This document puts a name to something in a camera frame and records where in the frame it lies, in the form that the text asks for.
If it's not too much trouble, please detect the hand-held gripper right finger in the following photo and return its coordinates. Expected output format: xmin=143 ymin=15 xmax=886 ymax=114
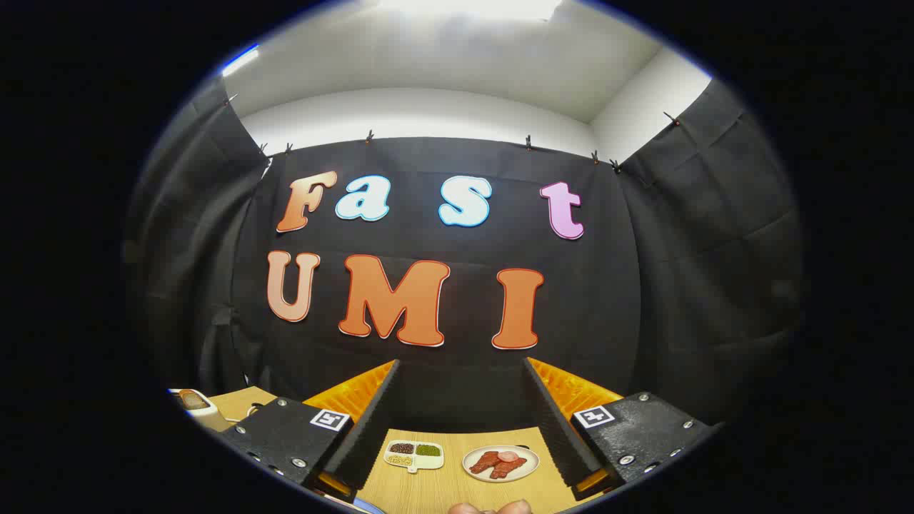
xmin=523 ymin=357 xmax=722 ymax=502

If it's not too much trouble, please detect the row of black cloth clips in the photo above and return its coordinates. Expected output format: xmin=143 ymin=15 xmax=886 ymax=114
xmin=225 ymin=93 xmax=679 ymax=173

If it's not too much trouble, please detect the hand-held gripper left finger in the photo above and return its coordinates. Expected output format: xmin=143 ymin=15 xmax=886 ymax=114
xmin=218 ymin=359 xmax=402 ymax=504

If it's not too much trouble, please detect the white divided tray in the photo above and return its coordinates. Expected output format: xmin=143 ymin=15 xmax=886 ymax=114
xmin=383 ymin=440 xmax=445 ymax=473

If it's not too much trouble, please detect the cream white toaster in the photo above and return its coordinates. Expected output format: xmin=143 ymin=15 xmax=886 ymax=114
xmin=168 ymin=388 xmax=236 ymax=433

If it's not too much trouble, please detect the white oval plate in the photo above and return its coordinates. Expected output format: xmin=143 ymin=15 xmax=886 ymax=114
xmin=462 ymin=445 xmax=541 ymax=483

